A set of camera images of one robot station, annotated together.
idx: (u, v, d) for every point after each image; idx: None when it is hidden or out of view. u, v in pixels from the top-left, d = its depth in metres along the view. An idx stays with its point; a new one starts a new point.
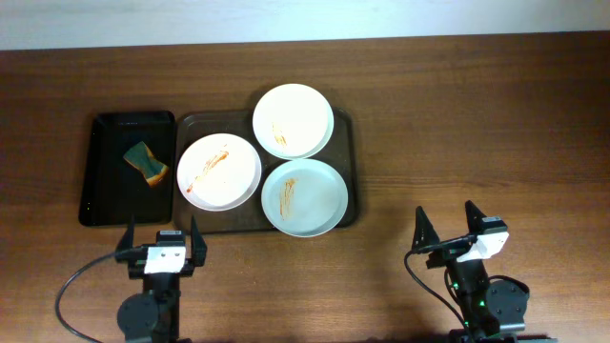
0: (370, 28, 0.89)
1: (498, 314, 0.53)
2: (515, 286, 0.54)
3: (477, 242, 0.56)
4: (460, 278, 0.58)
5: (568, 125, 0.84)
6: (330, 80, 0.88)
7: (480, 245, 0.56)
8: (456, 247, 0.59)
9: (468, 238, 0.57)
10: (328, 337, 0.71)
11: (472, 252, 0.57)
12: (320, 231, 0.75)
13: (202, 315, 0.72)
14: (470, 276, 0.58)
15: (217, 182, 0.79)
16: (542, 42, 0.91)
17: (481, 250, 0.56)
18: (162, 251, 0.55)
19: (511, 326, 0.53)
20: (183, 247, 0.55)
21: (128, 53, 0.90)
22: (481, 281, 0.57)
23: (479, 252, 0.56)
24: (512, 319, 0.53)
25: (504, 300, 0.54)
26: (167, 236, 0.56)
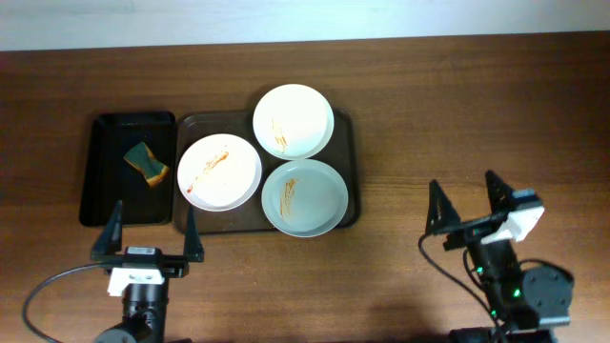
0: (369, 29, 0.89)
1: (537, 307, 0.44)
2: (559, 272, 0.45)
3: (507, 221, 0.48)
4: (485, 263, 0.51)
5: (567, 125, 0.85)
6: (330, 80, 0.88)
7: (512, 224, 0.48)
8: (480, 227, 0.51)
9: (496, 218, 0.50)
10: (328, 336, 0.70)
11: (501, 234, 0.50)
12: (320, 231, 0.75)
13: (203, 315, 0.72)
14: (498, 260, 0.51)
15: (217, 182, 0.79)
16: (541, 42, 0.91)
17: (514, 232, 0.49)
18: (132, 272, 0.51)
19: (554, 320, 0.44)
20: (154, 271, 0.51)
21: (128, 53, 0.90)
22: (513, 266, 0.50)
23: (512, 232, 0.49)
24: (554, 314, 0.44)
25: (543, 291, 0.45)
26: (135, 257, 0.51)
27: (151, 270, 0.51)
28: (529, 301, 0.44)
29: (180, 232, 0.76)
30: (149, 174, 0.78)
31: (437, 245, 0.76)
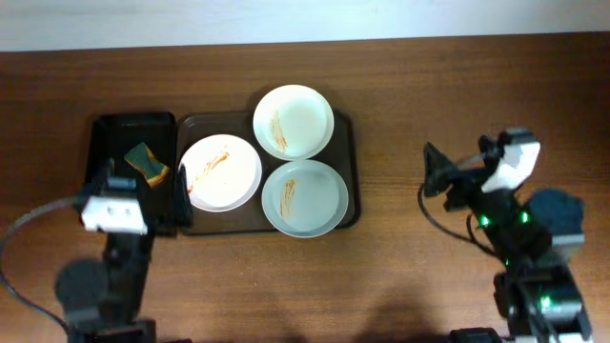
0: (369, 29, 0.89)
1: (550, 226, 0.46)
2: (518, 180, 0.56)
3: (506, 153, 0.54)
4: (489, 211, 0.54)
5: (567, 125, 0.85)
6: (330, 80, 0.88)
7: (507, 156, 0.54)
8: (477, 175, 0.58)
9: (493, 154, 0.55)
10: (328, 337, 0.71)
11: (500, 169, 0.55)
12: (320, 231, 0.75)
13: (203, 315, 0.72)
14: (499, 201, 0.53)
15: (217, 183, 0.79)
16: (541, 43, 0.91)
17: (511, 162, 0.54)
18: (109, 204, 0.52)
19: (568, 237, 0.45)
20: (133, 202, 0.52)
21: (128, 53, 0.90)
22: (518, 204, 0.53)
23: (510, 165, 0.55)
24: (566, 232, 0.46)
25: (554, 209, 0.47)
26: (113, 190, 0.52)
27: (128, 202, 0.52)
28: (538, 221, 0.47)
29: (181, 232, 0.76)
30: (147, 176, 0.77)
31: (437, 245, 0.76)
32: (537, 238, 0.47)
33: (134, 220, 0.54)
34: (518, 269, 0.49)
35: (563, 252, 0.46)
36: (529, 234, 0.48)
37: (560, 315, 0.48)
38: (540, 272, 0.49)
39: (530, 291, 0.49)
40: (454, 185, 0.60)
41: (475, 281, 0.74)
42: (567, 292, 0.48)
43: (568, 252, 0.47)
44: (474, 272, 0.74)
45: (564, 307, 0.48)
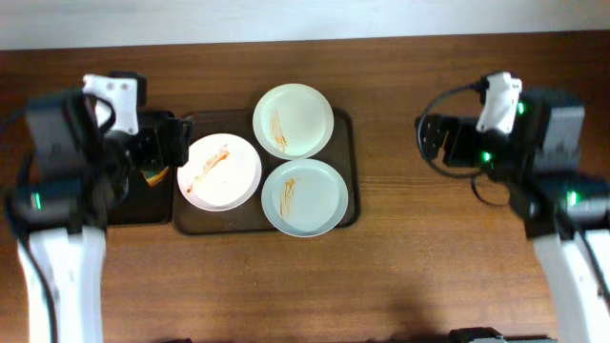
0: (370, 28, 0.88)
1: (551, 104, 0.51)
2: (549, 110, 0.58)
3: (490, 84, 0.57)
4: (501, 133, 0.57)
5: None
6: (330, 79, 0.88)
7: (493, 87, 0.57)
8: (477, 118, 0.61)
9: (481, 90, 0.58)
10: (328, 336, 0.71)
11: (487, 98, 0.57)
12: (320, 231, 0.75)
13: (203, 315, 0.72)
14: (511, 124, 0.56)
15: (217, 182, 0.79)
16: (543, 42, 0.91)
17: (494, 90, 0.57)
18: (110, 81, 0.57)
19: (566, 110, 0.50)
20: (132, 78, 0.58)
21: (127, 52, 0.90)
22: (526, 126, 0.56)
23: (492, 91, 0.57)
24: (567, 108, 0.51)
25: (557, 98, 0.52)
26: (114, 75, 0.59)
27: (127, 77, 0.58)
28: (538, 104, 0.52)
29: (181, 232, 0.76)
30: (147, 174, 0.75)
31: (438, 245, 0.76)
32: (534, 126, 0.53)
33: (130, 98, 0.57)
34: (523, 163, 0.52)
35: (563, 134, 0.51)
36: (521, 131, 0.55)
37: (586, 210, 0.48)
38: (553, 164, 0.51)
39: (554, 187, 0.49)
40: (450, 132, 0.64)
41: (475, 281, 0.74)
42: (594, 186, 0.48)
43: (569, 140, 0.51)
44: (474, 272, 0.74)
45: (593, 200, 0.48)
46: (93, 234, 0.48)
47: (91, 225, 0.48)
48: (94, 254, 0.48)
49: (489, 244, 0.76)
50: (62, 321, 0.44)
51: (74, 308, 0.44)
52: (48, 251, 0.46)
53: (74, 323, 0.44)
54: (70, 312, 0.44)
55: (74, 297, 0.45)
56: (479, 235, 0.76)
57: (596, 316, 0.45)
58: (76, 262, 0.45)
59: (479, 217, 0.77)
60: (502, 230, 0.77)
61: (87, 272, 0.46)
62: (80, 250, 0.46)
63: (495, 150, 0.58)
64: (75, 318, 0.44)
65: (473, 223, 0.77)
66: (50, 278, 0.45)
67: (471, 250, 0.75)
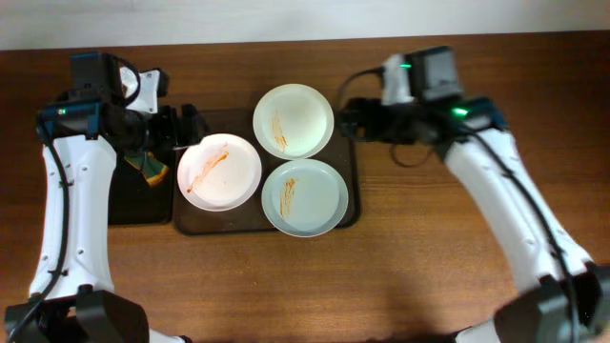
0: (370, 30, 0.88)
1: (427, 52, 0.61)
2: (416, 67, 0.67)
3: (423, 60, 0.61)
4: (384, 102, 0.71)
5: (568, 127, 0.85)
6: (329, 80, 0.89)
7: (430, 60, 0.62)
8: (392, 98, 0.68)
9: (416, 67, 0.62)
10: (328, 336, 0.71)
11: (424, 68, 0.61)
12: (319, 231, 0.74)
13: (202, 315, 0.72)
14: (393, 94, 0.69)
15: (217, 182, 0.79)
16: (545, 43, 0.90)
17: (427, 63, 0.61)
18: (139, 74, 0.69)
19: (437, 53, 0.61)
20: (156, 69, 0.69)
21: (129, 53, 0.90)
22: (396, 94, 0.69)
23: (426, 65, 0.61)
24: (437, 53, 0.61)
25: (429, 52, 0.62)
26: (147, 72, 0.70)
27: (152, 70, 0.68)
28: (417, 56, 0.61)
29: (181, 231, 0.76)
30: (146, 176, 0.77)
31: (438, 245, 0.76)
32: (418, 74, 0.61)
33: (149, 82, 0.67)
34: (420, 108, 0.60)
35: (440, 73, 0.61)
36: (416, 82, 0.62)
37: (483, 126, 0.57)
38: (442, 96, 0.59)
39: (446, 114, 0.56)
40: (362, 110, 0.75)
41: (475, 281, 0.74)
42: (474, 103, 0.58)
43: (448, 75, 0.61)
44: (474, 272, 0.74)
45: (483, 113, 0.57)
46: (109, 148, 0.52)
47: (106, 128, 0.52)
48: (108, 162, 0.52)
49: (489, 243, 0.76)
50: (73, 214, 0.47)
51: (83, 206, 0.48)
52: (69, 149, 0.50)
53: (82, 215, 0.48)
54: (81, 210, 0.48)
55: (86, 191, 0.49)
56: (479, 235, 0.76)
57: (507, 190, 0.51)
58: (100, 162, 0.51)
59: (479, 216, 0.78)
60: None
61: (99, 177, 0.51)
62: (101, 153, 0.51)
63: (399, 112, 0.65)
64: (84, 213, 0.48)
65: (473, 222, 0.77)
66: (71, 173, 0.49)
67: (471, 250, 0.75)
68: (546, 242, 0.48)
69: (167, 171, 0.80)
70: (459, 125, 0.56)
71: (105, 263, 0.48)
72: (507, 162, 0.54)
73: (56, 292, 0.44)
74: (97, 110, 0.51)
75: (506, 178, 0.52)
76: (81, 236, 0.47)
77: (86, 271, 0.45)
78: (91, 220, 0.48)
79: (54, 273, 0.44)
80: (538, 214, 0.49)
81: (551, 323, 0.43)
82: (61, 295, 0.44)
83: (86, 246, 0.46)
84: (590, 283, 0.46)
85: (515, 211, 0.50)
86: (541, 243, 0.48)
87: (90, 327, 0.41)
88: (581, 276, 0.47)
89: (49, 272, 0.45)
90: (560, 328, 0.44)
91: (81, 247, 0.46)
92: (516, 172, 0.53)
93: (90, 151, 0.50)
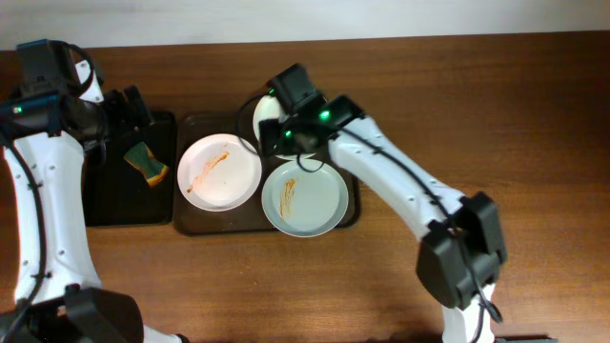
0: (369, 29, 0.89)
1: (283, 81, 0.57)
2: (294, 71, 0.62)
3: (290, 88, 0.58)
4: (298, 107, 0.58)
5: (567, 125, 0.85)
6: (329, 80, 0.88)
7: None
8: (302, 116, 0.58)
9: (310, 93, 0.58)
10: (328, 336, 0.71)
11: None
12: (319, 231, 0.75)
13: (202, 315, 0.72)
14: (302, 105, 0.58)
15: (217, 182, 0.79)
16: (541, 42, 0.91)
17: None
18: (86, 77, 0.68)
19: (292, 80, 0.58)
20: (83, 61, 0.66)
21: (127, 52, 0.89)
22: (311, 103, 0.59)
23: None
24: (293, 80, 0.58)
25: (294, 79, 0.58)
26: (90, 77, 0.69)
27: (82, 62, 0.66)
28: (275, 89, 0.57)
29: (181, 232, 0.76)
30: (146, 175, 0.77)
31: None
32: (283, 94, 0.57)
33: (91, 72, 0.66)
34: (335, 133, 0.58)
35: (298, 90, 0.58)
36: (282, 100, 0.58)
37: (351, 122, 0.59)
38: (309, 109, 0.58)
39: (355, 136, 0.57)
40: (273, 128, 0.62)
41: None
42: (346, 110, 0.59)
43: (311, 90, 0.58)
44: None
45: (339, 118, 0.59)
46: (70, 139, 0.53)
47: (66, 120, 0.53)
48: (72, 153, 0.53)
49: None
50: (46, 213, 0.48)
51: (55, 205, 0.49)
52: (30, 148, 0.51)
53: (57, 216, 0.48)
54: (54, 208, 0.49)
55: (57, 188, 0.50)
56: None
57: (380, 165, 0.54)
58: (68, 160, 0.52)
59: None
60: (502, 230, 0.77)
61: (68, 173, 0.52)
62: (59, 147, 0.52)
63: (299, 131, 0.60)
64: (57, 211, 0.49)
65: None
66: (39, 173, 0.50)
67: None
68: (420, 193, 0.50)
69: (167, 171, 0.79)
70: (328, 133, 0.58)
71: (88, 259, 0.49)
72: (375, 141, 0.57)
73: (44, 293, 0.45)
74: (56, 103, 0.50)
75: (377, 154, 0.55)
76: (56, 234, 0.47)
77: (71, 270, 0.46)
78: (64, 216, 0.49)
79: (38, 276, 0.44)
80: (411, 174, 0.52)
81: (452, 265, 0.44)
82: (50, 296, 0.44)
83: (65, 244, 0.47)
84: (470, 216, 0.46)
85: (392, 180, 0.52)
86: (421, 198, 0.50)
87: (82, 322, 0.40)
88: (459, 213, 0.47)
89: (32, 275, 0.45)
90: (460, 262, 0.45)
91: (60, 247, 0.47)
92: (380, 150, 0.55)
93: (54, 150, 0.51)
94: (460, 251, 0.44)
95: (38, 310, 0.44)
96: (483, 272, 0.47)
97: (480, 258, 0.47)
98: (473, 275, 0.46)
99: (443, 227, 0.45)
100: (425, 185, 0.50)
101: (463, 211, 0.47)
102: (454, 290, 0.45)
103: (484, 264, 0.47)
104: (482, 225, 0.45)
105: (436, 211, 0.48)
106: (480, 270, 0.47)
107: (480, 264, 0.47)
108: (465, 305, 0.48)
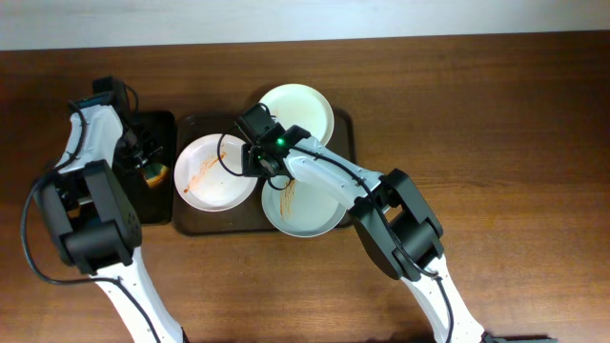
0: (369, 29, 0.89)
1: (244, 117, 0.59)
2: (263, 107, 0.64)
3: (251, 119, 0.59)
4: (257, 135, 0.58)
5: (567, 124, 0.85)
6: (329, 80, 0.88)
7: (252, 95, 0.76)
8: (263, 143, 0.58)
9: (271, 125, 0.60)
10: (328, 337, 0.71)
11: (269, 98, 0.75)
12: (319, 231, 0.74)
13: (203, 315, 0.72)
14: (263, 133, 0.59)
15: (214, 182, 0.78)
16: (542, 42, 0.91)
17: None
18: None
19: (251, 112, 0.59)
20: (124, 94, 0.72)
21: (127, 52, 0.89)
22: (271, 131, 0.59)
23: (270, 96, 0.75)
24: (254, 112, 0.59)
25: (255, 113, 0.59)
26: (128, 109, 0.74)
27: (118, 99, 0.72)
28: (237, 125, 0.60)
29: (181, 232, 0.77)
30: (146, 173, 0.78)
31: None
32: (246, 131, 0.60)
33: None
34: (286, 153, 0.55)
35: (259, 123, 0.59)
36: (247, 132, 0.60)
37: (301, 140, 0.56)
38: (269, 137, 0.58)
39: (304, 149, 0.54)
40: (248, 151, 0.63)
41: (475, 281, 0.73)
42: (296, 131, 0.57)
43: (271, 122, 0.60)
44: (474, 272, 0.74)
45: (294, 139, 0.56)
46: (115, 119, 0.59)
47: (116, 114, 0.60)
48: (113, 127, 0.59)
49: (489, 244, 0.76)
50: (86, 133, 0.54)
51: (94, 132, 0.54)
52: (88, 110, 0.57)
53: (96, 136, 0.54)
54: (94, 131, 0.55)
55: (99, 122, 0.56)
56: (479, 235, 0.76)
57: (317, 167, 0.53)
58: (111, 120, 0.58)
59: (479, 217, 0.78)
60: (502, 230, 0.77)
61: (110, 122, 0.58)
62: (107, 111, 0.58)
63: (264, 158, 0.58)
64: (96, 136, 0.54)
65: (473, 223, 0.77)
66: (88, 114, 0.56)
67: (471, 249, 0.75)
68: (351, 181, 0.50)
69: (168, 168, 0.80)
70: (282, 155, 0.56)
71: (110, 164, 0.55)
72: (315, 147, 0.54)
73: (71, 168, 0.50)
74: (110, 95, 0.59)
75: (318, 159, 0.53)
76: (91, 141, 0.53)
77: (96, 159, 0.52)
78: (100, 139, 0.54)
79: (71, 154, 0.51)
80: (341, 165, 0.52)
81: (379, 236, 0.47)
82: (75, 169, 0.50)
83: (94, 147, 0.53)
84: (391, 191, 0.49)
85: (328, 176, 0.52)
86: (352, 183, 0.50)
87: (96, 188, 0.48)
88: (383, 190, 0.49)
89: (68, 153, 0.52)
90: (387, 234, 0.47)
91: (91, 147, 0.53)
92: (321, 152, 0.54)
93: (104, 110, 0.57)
94: (382, 223, 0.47)
95: (65, 178, 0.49)
96: (415, 245, 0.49)
97: (411, 231, 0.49)
98: (403, 248, 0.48)
99: (365, 202, 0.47)
100: (353, 172, 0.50)
101: (383, 187, 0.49)
102: (390, 260, 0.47)
103: (416, 236, 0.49)
104: (400, 196, 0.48)
105: (361, 194, 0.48)
106: (413, 242, 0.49)
107: (413, 236, 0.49)
108: (411, 277, 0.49)
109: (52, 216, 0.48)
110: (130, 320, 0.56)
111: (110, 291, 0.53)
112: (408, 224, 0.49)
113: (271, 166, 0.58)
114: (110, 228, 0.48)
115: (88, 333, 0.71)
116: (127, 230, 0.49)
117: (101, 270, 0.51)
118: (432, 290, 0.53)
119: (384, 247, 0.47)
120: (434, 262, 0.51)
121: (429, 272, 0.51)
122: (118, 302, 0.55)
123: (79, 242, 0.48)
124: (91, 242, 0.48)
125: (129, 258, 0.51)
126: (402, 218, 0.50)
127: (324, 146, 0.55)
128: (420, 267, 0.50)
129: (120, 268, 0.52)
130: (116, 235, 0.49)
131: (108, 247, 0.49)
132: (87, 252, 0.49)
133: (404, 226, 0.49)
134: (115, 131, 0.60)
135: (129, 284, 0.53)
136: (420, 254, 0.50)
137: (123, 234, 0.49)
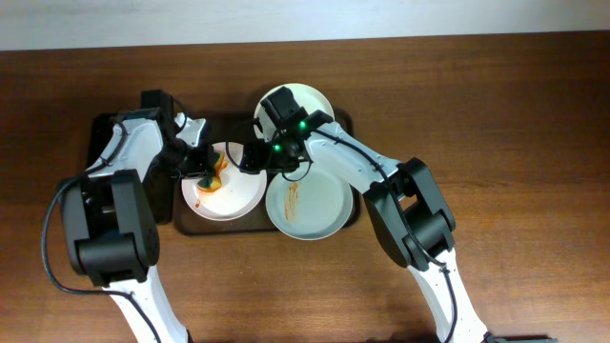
0: (369, 27, 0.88)
1: (269, 99, 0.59)
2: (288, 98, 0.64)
3: (274, 101, 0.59)
4: (278, 117, 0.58)
5: (566, 124, 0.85)
6: (329, 80, 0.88)
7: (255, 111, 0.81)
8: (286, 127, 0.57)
9: (294, 110, 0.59)
10: (328, 337, 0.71)
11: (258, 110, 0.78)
12: (326, 233, 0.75)
13: (202, 315, 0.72)
14: (286, 117, 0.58)
15: (224, 191, 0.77)
16: (542, 42, 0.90)
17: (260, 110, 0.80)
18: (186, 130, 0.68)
19: (274, 94, 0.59)
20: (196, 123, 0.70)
21: (127, 52, 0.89)
22: (294, 114, 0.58)
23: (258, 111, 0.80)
24: (278, 94, 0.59)
25: (281, 96, 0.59)
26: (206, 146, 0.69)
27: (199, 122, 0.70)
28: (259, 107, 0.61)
29: (181, 232, 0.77)
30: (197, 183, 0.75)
31: None
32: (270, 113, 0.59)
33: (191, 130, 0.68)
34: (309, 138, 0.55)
35: (284, 105, 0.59)
36: (272, 116, 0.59)
37: (324, 125, 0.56)
38: (294, 121, 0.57)
39: (327, 131, 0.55)
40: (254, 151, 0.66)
41: (475, 281, 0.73)
42: (318, 116, 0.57)
43: (294, 105, 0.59)
44: (474, 272, 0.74)
45: (316, 123, 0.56)
46: (156, 137, 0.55)
47: (160, 131, 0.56)
48: (153, 144, 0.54)
49: (489, 243, 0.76)
50: (125, 144, 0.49)
51: (132, 144, 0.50)
52: (133, 123, 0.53)
53: (133, 154, 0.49)
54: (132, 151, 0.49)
55: (141, 133, 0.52)
56: (479, 235, 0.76)
57: (341, 152, 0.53)
58: (152, 136, 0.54)
59: (479, 217, 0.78)
60: (502, 230, 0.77)
61: (150, 138, 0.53)
62: (150, 127, 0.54)
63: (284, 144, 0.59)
64: (134, 148, 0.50)
65: (473, 223, 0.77)
66: (131, 127, 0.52)
67: (471, 249, 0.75)
68: (368, 166, 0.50)
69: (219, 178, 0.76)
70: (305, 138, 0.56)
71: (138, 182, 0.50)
72: (335, 131, 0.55)
73: (100, 173, 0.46)
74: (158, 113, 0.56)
75: (338, 144, 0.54)
76: (128, 151, 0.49)
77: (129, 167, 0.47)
78: (137, 152, 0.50)
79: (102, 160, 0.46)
80: (361, 151, 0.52)
81: (393, 222, 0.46)
82: (104, 175, 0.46)
83: (130, 156, 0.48)
84: (407, 179, 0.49)
85: (348, 161, 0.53)
86: (369, 171, 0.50)
87: (120, 201, 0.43)
88: (400, 178, 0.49)
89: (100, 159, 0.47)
90: (400, 220, 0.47)
91: (126, 156, 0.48)
92: (342, 137, 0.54)
93: (148, 123, 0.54)
94: (396, 210, 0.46)
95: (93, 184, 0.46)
96: (427, 233, 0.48)
97: (422, 221, 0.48)
98: (414, 235, 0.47)
99: (380, 188, 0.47)
100: (372, 158, 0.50)
101: (400, 174, 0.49)
102: (399, 247, 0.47)
103: (428, 227, 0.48)
104: (416, 185, 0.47)
105: (376, 179, 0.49)
106: (424, 231, 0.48)
107: (424, 226, 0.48)
108: (419, 267, 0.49)
109: (71, 224, 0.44)
110: (138, 329, 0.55)
111: (120, 302, 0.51)
112: (421, 213, 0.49)
113: (292, 147, 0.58)
114: (129, 244, 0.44)
115: (87, 333, 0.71)
116: (145, 248, 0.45)
117: (113, 283, 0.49)
118: (438, 283, 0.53)
119: (396, 232, 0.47)
120: (442, 254, 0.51)
121: (437, 262, 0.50)
122: (127, 312, 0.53)
123: (96, 254, 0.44)
124: (108, 257, 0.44)
125: (143, 276, 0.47)
126: (416, 208, 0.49)
127: (345, 131, 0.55)
128: (430, 256, 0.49)
129: (133, 284, 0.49)
130: (133, 252, 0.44)
131: (123, 264, 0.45)
132: (101, 266, 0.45)
133: (416, 215, 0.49)
134: (155, 150, 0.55)
135: (140, 298, 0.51)
136: (432, 245, 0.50)
137: (140, 252, 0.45)
